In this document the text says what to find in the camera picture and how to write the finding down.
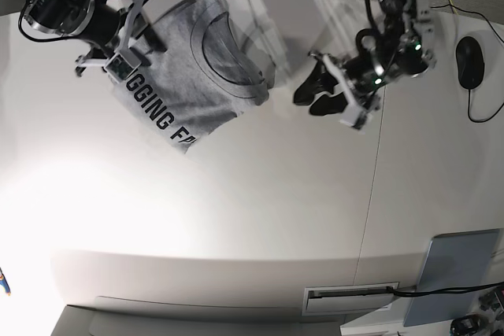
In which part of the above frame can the silver gripper body image right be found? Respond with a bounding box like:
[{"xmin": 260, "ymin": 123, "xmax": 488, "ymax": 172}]
[{"xmin": 309, "ymin": 50, "xmax": 381, "ymax": 112}]

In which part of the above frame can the silver gripper body image left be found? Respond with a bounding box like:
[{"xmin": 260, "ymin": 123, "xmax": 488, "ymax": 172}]
[{"xmin": 75, "ymin": 0, "xmax": 149, "ymax": 76}]

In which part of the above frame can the grey T-shirt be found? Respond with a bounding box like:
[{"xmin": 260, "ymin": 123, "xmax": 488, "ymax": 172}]
[{"xmin": 113, "ymin": 0, "xmax": 271, "ymax": 153}]

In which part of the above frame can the black computer mouse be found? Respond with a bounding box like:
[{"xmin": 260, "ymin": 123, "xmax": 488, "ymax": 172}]
[{"xmin": 455, "ymin": 36, "xmax": 485, "ymax": 90}]

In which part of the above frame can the grey laptop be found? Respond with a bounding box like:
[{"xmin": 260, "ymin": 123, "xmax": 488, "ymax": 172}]
[{"xmin": 403, "ymin": 229, "xmax": 500, "ymax": 327}]

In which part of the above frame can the black items bottom right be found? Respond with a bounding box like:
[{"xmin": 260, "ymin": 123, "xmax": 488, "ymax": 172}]
[{"xmin": 450, "ymin": 286, "xmax": 503, "ymax": 336}]

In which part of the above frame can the blue orange object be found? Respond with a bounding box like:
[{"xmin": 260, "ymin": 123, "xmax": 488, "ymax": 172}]
[{"xmin": 0, "ymin": 269, "xmax": 11, "ymax": 296}]

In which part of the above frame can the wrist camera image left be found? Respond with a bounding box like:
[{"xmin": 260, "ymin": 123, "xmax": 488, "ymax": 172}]
[{"xmin": 104, "ymin": 50, "xmax": 141, "ymax": 82}]

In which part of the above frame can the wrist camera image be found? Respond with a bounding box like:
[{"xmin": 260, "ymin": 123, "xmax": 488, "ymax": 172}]
[
  {"xmin": 104, "ymin": 50, "xmax": 141, "ymax": 82},
  {"xmin": 339, "ymin": 105, "xmax": 372, "ymax": 131}
]

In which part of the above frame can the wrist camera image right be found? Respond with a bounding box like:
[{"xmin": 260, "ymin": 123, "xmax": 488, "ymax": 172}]
[{"xmin": 339, "ymin": 105, "xmax": 372, "ymax": 131}]

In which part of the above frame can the black mouse cable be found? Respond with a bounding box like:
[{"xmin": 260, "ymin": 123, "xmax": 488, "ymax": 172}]
[{"xmin": 467, "ymin": 9, "xmax": 504, "ymax": 124}]

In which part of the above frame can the white cable grommet tray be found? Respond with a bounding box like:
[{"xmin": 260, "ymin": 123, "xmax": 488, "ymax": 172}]
[{"xmin": 302, "ymin": 282, "xmax": 398, "ymax": 316}]

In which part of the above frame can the black cable on desk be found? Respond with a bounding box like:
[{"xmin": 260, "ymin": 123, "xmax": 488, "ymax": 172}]
[{"xmin": 387, "ymin": 282, "xmax": 504, "ymax": 298}]

